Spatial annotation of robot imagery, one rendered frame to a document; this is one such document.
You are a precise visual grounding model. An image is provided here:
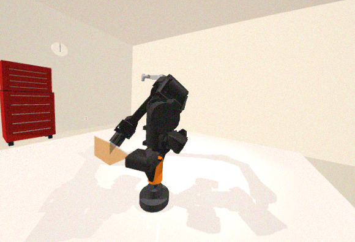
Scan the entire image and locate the orange knob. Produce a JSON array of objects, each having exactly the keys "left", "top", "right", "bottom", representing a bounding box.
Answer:
[{"left": 148, "top": 156, "right": 163, "bottom": 184}]

